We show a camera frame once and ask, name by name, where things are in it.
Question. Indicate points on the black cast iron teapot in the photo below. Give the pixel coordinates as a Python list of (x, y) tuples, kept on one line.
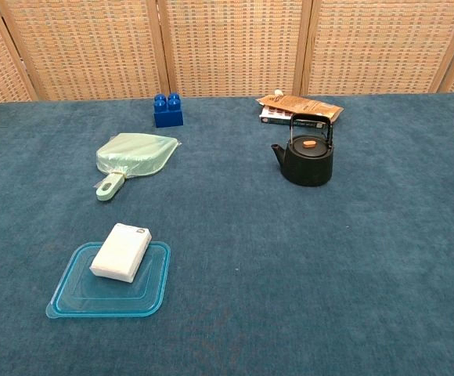
[(308, 170)]

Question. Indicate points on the clear blue plastic container lid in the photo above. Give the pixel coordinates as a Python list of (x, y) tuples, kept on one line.
[(105, 299)]

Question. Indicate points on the blue carpet table cover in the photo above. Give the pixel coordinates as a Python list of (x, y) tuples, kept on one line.
[(250, 254)]

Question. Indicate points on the blue toy building brick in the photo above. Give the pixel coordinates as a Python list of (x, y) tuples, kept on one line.
[(168, 115)]

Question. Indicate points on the green dustpan in plastic bag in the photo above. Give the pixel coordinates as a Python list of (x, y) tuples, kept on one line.
[(133, 154)]

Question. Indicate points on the brown spouted drink pouch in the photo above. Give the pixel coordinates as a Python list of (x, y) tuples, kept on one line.
[(305, 106)]

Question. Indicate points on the white tissue pack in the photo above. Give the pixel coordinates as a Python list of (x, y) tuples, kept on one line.
[(121, 252)]

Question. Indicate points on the woven wooden folding screen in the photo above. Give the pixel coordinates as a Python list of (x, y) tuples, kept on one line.
[(227, 47)]

